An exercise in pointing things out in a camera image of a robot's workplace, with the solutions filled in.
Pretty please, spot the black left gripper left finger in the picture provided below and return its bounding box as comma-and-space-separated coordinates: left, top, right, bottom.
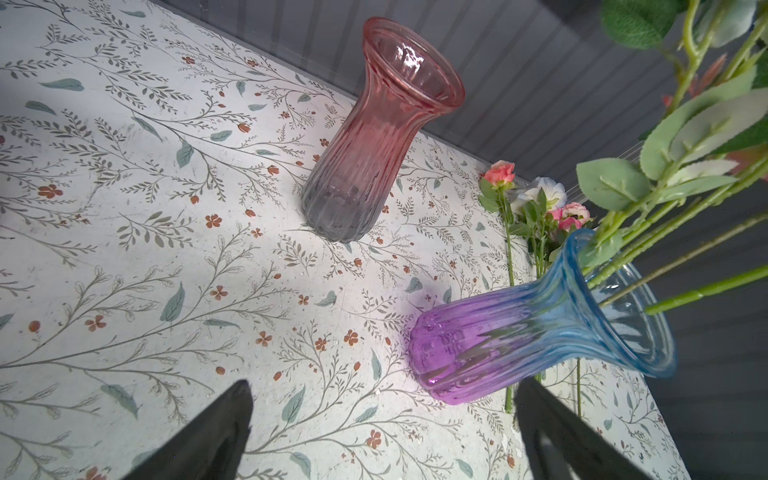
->
126, 379, 254, 480

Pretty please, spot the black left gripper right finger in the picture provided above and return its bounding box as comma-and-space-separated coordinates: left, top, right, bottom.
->
514, 377, 648, 479

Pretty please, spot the purple blue glass vase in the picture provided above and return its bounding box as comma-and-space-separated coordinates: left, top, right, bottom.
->
408, 229, 677, 405

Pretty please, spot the cream pink rose stem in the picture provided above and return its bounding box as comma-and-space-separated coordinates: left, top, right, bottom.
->
599, 212, 767, 316

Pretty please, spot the light blue peony flower stem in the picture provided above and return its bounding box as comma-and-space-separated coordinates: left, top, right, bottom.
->
576, 1, 767, 277

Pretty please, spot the pink grey glass vase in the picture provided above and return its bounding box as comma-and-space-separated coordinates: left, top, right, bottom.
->
301, 17, 465, 243

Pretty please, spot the floral table mat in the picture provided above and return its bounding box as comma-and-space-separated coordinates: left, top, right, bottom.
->
1, 1, 531, 479

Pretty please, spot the pale pink rose stem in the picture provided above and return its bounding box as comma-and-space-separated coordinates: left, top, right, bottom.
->
547, 202, 591, 417

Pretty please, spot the white blue rose stem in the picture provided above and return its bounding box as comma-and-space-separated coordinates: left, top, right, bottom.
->
509, 177, 567, 278

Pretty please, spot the magenta rose stem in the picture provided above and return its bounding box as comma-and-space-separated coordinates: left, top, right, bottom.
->
478, 159, 518, 415

